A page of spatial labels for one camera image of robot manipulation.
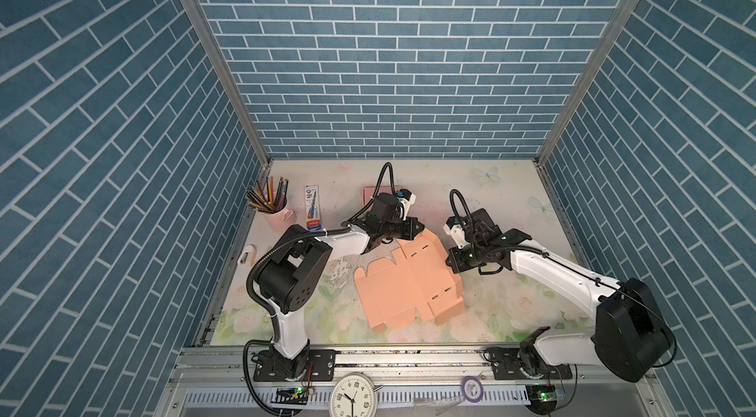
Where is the pink cardboard box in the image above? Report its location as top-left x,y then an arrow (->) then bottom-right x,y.
362,186 -> 392,204

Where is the tan cardboard box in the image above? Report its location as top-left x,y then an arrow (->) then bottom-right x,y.
354,229 -> 466,332

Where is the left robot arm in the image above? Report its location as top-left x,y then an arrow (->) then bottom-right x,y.
245,189 -> 424,382

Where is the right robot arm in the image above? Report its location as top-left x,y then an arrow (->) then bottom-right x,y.
444,208 -> 677,383

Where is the white blue pencil box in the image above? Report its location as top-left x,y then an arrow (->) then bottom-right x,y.
304,185 -> 322,231

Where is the pink metal pencil bucket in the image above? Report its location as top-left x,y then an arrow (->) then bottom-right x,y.
263,198 -> 297,234

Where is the bundle of coloured pencils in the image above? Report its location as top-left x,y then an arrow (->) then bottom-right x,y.
245,177 -> 289,214

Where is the white round object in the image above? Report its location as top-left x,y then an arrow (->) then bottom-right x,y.
237,244 -> 257,267

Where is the purple tape roll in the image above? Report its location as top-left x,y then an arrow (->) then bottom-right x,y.
461,376 -> 484,403

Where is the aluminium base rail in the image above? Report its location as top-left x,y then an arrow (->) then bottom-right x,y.
156,344 -> 673,416

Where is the white wall clock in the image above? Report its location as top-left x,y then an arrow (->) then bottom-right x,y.
329,373 -> 378,417

